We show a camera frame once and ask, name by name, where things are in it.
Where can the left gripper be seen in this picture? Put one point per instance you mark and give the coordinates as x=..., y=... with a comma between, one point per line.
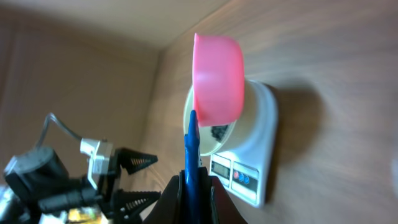
x=125, y=207

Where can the black beans in bowl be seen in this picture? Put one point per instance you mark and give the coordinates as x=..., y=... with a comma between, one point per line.
x=219, y=132

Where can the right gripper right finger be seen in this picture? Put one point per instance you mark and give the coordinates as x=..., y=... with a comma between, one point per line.
x=215, y=204

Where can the white bowl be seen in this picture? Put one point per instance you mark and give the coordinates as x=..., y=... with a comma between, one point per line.
x=239, y=130

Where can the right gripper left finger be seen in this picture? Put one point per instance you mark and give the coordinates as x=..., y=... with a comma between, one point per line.
x=169, y=209

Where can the pink scoop blue handle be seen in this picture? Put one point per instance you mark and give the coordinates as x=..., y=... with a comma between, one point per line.
x=218, y=97

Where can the white digital kitchen scale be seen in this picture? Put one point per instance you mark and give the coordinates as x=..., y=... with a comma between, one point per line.
x=244, y=170

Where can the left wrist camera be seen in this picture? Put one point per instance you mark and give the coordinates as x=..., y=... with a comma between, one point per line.
x=99, y=153

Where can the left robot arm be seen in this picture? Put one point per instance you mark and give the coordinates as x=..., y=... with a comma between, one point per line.
x=37, y=183

